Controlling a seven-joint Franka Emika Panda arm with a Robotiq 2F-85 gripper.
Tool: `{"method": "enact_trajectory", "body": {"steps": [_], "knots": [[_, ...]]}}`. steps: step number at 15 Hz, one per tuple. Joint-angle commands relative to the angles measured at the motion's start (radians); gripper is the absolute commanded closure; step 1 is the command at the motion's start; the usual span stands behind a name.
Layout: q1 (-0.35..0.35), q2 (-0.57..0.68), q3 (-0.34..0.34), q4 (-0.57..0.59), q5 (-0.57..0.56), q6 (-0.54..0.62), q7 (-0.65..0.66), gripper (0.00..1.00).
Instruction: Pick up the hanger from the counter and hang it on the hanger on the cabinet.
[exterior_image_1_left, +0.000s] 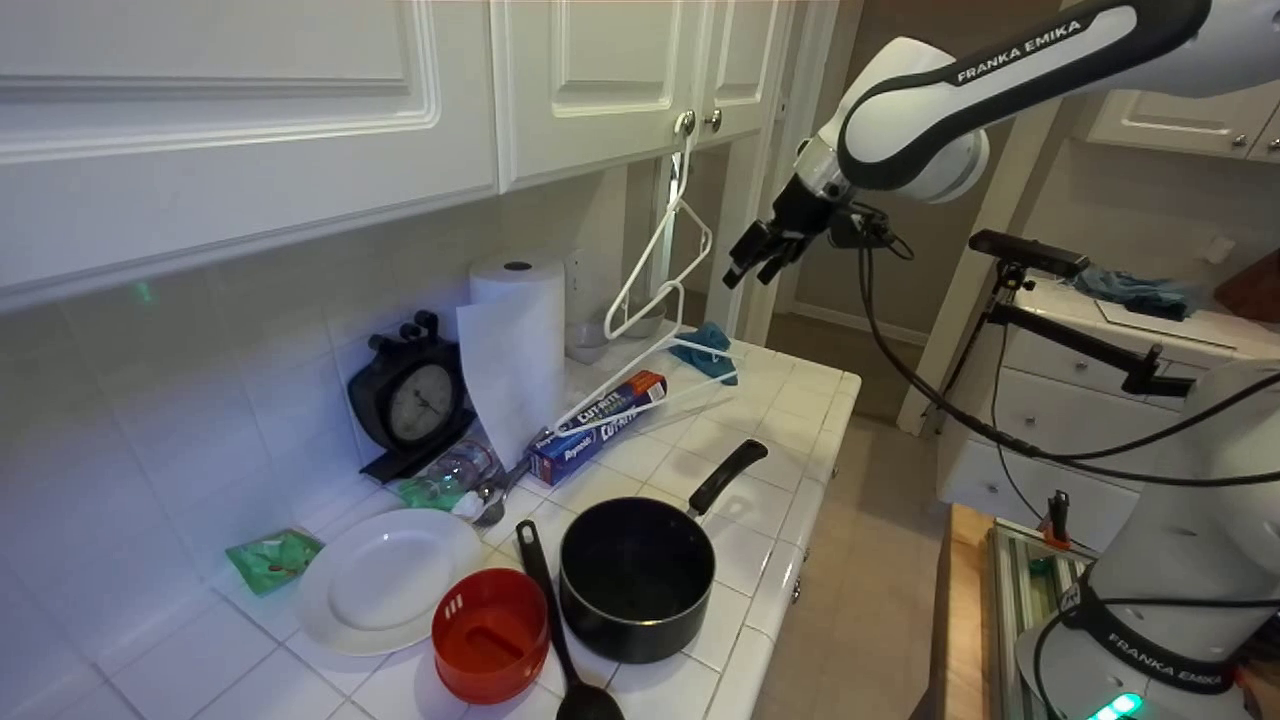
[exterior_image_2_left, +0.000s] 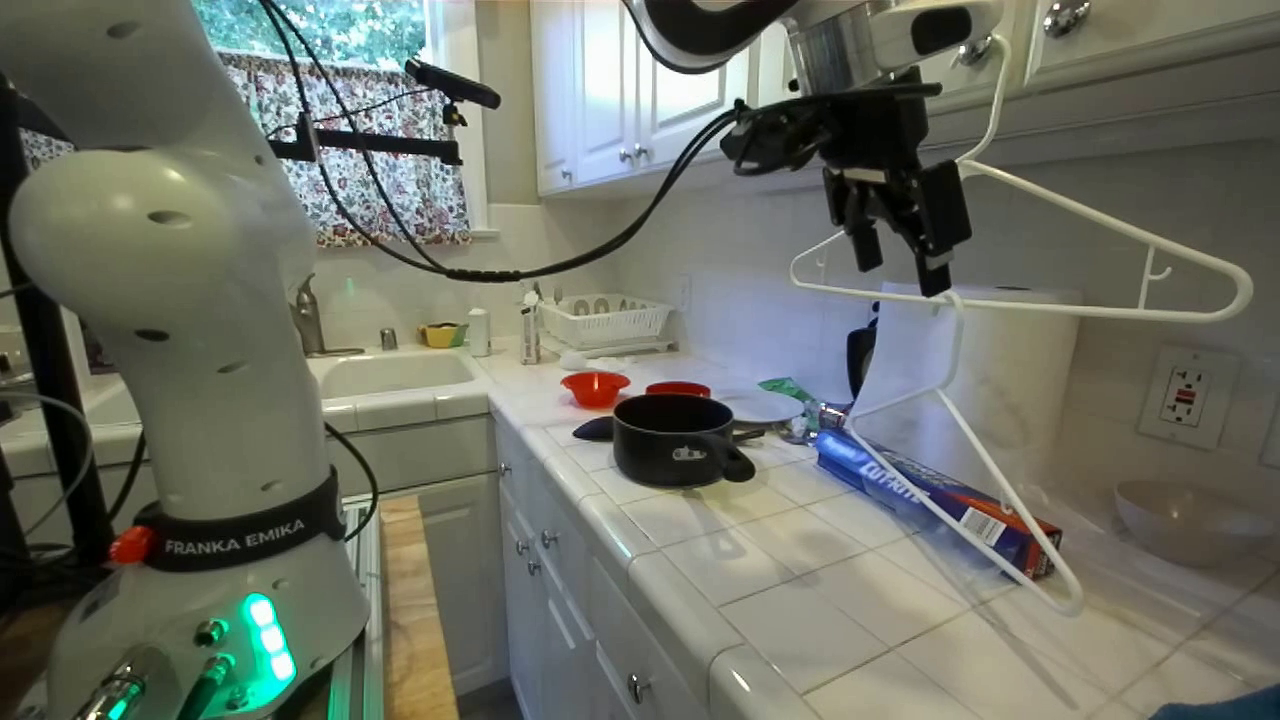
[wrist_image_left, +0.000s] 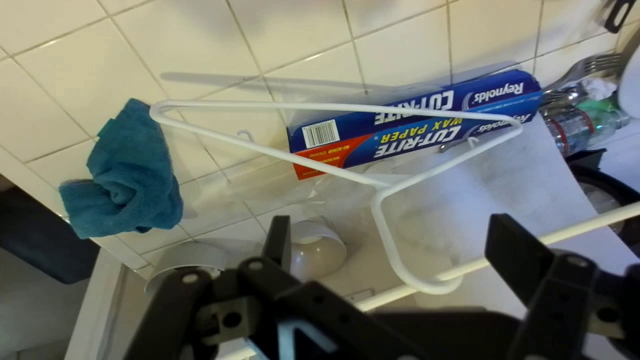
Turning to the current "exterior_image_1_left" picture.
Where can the red measuring cup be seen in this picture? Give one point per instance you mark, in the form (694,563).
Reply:
(485,643)

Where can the white plate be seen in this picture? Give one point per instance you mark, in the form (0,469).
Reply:
(385,580)

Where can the silver cabinet knob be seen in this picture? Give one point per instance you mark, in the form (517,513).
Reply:
(713,122)
(686,124)

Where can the blue foil box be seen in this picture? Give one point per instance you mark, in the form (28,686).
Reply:
(584,447)

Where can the black camera stand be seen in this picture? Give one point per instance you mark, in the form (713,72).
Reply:
(1066,339)

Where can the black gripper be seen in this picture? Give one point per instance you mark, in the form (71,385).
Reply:
(800,218)

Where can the white upper cabinets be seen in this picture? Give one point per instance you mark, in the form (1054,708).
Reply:
(264,106)

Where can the white door frame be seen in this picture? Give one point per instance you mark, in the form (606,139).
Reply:
(775,82)

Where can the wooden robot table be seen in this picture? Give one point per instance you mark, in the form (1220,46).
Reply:
(966,627)

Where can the white drawer cabinet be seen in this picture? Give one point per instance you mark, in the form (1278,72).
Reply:
(1066,400)

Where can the white paper towel roll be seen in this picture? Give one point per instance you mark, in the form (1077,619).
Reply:
(512,347)

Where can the blue grey towel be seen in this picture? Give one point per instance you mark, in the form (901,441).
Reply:
(1132,291)

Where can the black saucepan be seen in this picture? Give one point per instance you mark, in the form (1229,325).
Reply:
(633,580)

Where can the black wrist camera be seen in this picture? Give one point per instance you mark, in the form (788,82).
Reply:
(862,226)

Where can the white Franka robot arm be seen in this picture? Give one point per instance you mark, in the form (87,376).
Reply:
(921,122)

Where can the white wrist mount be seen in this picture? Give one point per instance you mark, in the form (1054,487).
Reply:
(818,168)

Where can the crumpled clear plastic wrapper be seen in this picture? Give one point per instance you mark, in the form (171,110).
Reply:
(446,491)

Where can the white wall cabinet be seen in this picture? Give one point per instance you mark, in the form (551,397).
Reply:
(1172,122)

